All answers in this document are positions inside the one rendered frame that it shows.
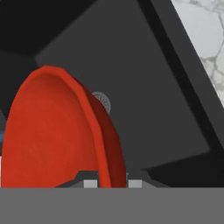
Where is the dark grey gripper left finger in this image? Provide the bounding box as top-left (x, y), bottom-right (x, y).
top-left (55, 170), bottom-right (100, 189)

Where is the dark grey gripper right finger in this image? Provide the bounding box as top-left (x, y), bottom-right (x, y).
top-left (125, 168), bottom-right (170, 189)

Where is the red bowl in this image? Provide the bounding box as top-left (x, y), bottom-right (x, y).
top-left (1, 65), bottom-right (128, 189)

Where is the grey sink drain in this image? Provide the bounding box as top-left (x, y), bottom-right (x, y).
top-left (91, 91), bottom-right (112, 116)

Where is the black sink basin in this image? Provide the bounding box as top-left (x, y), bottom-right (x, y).
top-left (0, 0), bottom-right (224, 189)

